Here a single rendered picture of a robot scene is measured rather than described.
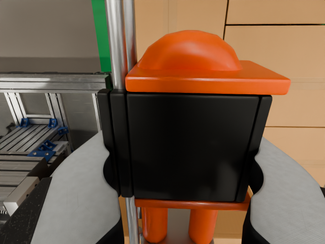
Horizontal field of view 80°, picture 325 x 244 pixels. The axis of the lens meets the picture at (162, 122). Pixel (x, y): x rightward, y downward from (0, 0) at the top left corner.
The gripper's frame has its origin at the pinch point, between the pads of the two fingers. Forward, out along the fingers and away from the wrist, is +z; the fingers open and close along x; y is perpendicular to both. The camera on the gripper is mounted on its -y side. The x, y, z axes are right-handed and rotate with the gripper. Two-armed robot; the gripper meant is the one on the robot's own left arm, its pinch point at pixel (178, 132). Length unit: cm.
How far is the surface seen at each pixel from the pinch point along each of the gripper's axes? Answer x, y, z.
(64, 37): -68, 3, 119
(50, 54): -80, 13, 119
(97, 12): -45, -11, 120
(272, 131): 45, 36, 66
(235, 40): 22, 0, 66
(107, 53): -42, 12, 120
